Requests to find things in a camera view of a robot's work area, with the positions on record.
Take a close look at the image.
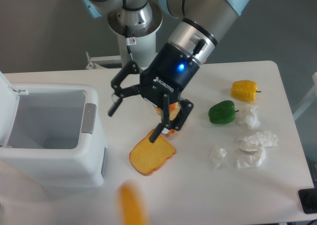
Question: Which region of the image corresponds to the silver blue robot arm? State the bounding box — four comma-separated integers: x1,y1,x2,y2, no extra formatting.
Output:
82,0,250,142

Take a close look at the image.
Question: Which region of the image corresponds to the crumpled white tissue lower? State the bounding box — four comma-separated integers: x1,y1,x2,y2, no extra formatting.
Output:
234,146,266,169

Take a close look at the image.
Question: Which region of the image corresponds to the green bell pepper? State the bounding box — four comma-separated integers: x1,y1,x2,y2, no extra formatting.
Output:
208,100,239,124

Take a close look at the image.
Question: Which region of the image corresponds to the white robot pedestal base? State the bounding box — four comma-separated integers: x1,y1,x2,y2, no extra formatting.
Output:
85,34,161,70

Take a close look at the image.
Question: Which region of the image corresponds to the orange toast bread slice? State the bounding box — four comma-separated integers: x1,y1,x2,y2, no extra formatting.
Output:
129,129,176,176

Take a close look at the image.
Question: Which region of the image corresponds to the crumpled white tissue right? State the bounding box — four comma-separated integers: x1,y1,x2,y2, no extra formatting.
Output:
238,130,278,151

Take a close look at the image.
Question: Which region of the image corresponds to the small ridged bread piece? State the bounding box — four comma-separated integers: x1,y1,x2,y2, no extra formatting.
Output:
165,102,180,137

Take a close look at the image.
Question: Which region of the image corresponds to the crumpled white tissue upper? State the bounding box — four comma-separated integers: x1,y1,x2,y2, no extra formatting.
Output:
238,105,261,130

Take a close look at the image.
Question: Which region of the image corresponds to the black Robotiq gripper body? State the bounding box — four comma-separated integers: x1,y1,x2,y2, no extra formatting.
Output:
140,43,200,108

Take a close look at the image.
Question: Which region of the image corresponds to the crumpled white tissue small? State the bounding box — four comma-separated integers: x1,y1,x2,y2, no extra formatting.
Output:
209,146,227,169

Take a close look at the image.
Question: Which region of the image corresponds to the round braided bread roll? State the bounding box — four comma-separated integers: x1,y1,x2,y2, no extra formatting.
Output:
156,107,163,116

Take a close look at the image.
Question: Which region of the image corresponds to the yellow bell pepper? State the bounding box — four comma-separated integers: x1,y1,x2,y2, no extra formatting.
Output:
231,80,261,103

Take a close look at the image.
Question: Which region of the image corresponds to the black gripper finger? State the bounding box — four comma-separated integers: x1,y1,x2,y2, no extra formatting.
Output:
149,94,194,143
108,60,141,117

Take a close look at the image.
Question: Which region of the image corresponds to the white trash can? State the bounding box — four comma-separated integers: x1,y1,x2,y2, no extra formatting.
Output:
0,75,107,188

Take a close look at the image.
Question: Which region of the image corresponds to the black device at edge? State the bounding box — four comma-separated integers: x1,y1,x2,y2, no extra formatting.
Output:
298,188,317,214

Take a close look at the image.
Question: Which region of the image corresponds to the long orange bread loaf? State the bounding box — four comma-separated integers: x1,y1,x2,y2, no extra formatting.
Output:
116,180,150,225

